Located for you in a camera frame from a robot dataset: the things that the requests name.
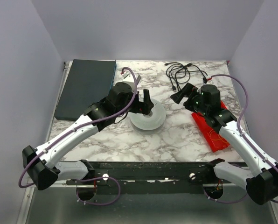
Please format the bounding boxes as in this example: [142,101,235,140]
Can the red plastic bin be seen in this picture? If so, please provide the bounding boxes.
[191,112,230,153]

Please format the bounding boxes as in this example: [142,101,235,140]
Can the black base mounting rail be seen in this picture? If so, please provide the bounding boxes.
[66,161,254,196]

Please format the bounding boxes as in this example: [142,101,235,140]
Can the aluminium frame rail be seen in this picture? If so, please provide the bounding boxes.
[27,181,71,187]

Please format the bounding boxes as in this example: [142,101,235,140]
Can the black USB cable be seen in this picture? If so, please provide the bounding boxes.
[164,62,212,94]

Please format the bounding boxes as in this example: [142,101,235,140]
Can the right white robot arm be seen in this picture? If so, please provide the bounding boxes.
[170,83,278,205]

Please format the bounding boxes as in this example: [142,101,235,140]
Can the dark grey network switch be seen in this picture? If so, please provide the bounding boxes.
[54,59,117,121]

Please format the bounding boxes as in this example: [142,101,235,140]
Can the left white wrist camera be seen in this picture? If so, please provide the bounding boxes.
[121,73,141,90]

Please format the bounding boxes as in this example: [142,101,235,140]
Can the grey cable spool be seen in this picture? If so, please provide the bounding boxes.
[129,98,166,131]

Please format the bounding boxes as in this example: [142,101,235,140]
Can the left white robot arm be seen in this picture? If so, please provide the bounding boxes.
[22,82,154,190]

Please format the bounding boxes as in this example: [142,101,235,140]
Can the yellow wires in bin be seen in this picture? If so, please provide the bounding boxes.
[208,130,229,147]

